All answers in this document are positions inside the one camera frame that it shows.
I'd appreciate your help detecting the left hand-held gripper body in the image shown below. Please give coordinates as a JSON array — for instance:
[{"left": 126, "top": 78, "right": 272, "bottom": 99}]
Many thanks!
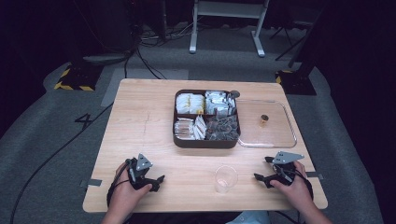
[{"left": 125, "top": 152, "right": 154, "bottom": 191}]

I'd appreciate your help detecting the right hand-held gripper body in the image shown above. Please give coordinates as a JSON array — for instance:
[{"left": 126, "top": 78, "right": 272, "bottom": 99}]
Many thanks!
[{"left": 269, "top": 150, "right": 305, "bottom": 188}]

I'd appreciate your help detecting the person's right hand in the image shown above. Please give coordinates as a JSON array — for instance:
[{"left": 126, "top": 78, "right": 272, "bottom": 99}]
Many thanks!
[{"left": 269, "top": 161, "right": 315, "bottom": 214}]

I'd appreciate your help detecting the person's left hand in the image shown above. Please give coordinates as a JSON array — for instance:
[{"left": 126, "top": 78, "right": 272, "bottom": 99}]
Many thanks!
[{"left": 106, "top": 161, "right": 154, "bottom": 217}]

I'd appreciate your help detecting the clear lid with knob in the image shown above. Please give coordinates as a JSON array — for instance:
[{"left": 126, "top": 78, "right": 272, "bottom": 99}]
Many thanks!
[{"left": 234, "top": 99, "right": 298, "bottom": 149}]

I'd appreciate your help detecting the grey tape strip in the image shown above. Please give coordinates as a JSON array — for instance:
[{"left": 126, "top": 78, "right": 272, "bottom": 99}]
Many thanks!
[
  {"left": 304, "top": 171, "right": 325, "bottom": 181},
  {"left": 79, "top": 178, "right": 104, "bottom": 189}
]

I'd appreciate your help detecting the clear plastic cup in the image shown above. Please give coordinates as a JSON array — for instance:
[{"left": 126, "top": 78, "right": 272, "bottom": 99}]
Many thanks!
[{"left": 214, "top": 164, "right": 239, "bottom": 195}]

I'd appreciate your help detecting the person's light blue clothing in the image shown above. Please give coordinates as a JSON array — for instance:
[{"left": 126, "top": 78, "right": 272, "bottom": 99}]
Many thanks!
[{"left": 225, "top": 210, "right": 272, "bottom": 224}]

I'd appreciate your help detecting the pile of dark tea bags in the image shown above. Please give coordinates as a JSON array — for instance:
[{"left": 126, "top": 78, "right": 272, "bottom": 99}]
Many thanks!
[{"left": 205, "top": 114, "right": 241, "bottom": 142}]

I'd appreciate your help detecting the brown compartment box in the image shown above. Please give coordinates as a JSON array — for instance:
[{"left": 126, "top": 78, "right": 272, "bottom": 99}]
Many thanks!
[{"left": 172, "top": 89, "right": 241, "bottom": 149}]

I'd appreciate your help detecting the pile of clear stick packets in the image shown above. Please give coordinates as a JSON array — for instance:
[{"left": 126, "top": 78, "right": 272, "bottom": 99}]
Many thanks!
[{"left": 174, "top": 115, "right": 207, "bottom": 141}]

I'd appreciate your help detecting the pile of silver packets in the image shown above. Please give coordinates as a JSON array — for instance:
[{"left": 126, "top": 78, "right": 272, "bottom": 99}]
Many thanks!
[{"left": 205, "top": 90, "right": 236, "bottom": 116}]

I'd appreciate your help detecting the black base with yellow stripes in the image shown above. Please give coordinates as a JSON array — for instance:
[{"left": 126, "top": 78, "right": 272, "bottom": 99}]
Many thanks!
[
  {"left": 275, "top": 69, "right": 318, "bottom": 96},
  {"left": 53, "top": 63, "right": 105, "bottom": 92}
]

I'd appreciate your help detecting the pile of white yellow packets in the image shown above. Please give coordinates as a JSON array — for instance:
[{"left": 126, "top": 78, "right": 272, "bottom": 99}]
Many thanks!
[{"left": 176, "top": 92, "right": 206, "bottom": 115}]

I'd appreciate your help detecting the black tripod stand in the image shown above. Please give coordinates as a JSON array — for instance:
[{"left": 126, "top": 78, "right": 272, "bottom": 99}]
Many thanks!
[{"left": 268, "top": 18, "right": 314, "bottom": 63}]

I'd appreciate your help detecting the right hand-held gripper cable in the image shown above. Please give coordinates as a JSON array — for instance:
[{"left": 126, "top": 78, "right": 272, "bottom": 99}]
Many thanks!
[{"left": 292, "top": 169, "right": 315, "bottom": 202}]

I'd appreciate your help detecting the hand-held gripper cable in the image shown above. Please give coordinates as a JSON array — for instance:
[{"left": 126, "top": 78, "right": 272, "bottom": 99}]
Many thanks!
[
  {"left": 292, "top": 169, "right": 315, "bottom": 202},
  {"left": 106, "top": 158, "right": 134, "bottom": 208}
]

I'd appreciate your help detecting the left hand-held gripper cable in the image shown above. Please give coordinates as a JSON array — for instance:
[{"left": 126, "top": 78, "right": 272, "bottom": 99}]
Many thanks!
[{"left": 106, "top": 158, "right": 134, "bottom": 208}]

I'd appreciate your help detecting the long black floor cable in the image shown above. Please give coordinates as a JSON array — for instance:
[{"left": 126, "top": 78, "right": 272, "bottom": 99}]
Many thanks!
[{"left": 8, "top": 102, "right": 115, "bottom": 224}]

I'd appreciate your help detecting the white desk frame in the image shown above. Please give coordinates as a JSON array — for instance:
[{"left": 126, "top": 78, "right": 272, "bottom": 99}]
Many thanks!
[{"left": 189, "top": 0, "right": 271, "bottom": 58}]

